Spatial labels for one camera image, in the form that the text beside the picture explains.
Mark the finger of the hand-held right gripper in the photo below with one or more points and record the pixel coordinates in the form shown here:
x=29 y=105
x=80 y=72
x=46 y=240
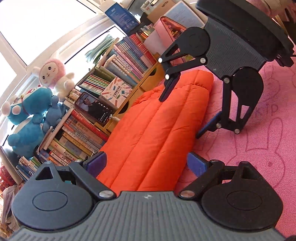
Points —
x=205 y=127
x=167 y=90

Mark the small dark blue plush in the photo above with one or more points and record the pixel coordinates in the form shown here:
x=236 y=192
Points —
x=54 y=113

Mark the dark blue box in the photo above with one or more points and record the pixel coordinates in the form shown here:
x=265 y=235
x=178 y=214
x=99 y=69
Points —
x=122 y=16

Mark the row of colourful slim books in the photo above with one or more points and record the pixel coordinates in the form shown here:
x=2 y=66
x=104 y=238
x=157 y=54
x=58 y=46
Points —
x=131 y=55

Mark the wooden drawer organizer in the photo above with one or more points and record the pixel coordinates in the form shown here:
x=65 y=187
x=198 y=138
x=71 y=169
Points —
x=143 y=81

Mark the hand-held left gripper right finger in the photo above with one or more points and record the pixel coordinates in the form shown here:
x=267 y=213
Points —
x=196 y=163

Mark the row of small books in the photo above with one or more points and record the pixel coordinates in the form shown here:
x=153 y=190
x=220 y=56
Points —
x=71 y=97

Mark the blue and white cat plush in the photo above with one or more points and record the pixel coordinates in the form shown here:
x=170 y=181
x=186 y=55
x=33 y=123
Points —
x=34 y=102

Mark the pink and white rabbit plush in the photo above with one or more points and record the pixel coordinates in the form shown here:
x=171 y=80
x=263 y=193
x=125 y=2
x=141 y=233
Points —
x=50 y=71

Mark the stack of green folders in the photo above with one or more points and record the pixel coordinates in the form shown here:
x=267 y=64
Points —
x=99 y=48

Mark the stack of magazines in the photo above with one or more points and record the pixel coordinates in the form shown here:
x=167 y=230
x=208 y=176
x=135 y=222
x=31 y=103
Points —
x=9 y=208

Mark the black smartphone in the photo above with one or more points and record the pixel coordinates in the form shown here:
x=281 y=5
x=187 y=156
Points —
x=94 y=107

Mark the flat white booklets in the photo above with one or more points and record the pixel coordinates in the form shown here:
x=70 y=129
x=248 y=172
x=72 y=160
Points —
x=49 y=136

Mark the pink toy box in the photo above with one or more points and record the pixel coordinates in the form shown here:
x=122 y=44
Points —
x=171 y=25

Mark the row of tall blue books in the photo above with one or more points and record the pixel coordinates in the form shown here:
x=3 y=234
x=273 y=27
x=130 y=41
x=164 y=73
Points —
x=27 y=166

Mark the row of slim green books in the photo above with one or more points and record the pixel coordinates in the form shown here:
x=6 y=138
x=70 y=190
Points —
x=94 y=83

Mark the row of thick books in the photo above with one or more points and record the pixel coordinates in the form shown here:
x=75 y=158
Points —
x=74 y=136

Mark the red plastic crate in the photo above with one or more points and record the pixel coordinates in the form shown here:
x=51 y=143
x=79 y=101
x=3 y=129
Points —
x=5 y=178

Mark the brown cardboard box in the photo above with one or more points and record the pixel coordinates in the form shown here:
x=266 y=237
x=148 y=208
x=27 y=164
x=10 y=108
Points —
x=161 y=9

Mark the orange down jacket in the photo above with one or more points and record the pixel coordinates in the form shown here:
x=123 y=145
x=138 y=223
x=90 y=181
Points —
x=150 y=127

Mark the white box with pencil print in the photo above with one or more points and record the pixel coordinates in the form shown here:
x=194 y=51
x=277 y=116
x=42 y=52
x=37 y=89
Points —
x=116 y=92

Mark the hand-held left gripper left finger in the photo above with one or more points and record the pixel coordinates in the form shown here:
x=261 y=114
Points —
x=98 y=163

